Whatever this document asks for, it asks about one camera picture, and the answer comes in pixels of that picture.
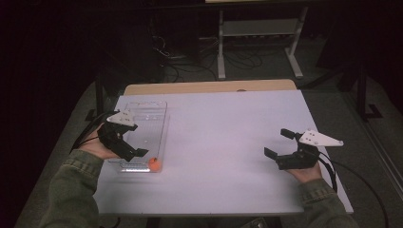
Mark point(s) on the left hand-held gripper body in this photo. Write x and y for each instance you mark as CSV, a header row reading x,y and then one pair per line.
x,y
114,139

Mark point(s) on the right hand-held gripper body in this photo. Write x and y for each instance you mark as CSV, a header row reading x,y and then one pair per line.
x,y
297,160

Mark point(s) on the orange ball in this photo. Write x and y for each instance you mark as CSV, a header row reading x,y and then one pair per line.
x,y
155,164

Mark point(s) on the clear plastic tray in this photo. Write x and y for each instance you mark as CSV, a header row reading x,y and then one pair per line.
x,y
152,123

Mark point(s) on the person's right hand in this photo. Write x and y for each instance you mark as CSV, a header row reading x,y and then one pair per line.
x,y
305,174

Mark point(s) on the person's left hand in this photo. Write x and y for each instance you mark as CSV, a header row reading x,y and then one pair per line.
x,y
95,147

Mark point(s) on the black metal stand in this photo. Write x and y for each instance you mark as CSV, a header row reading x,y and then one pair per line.
x,y
99,95
361,95

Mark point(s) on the grey object under table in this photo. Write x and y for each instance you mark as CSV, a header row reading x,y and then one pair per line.
x,y
256,223

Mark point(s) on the wooden table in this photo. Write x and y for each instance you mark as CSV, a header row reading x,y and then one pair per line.
x,y
209,86

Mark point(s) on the white metal stand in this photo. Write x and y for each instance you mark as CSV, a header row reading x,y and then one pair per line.
x,y
259,28

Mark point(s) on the metal floor rail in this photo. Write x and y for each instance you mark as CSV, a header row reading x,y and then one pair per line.
x,y
386,161

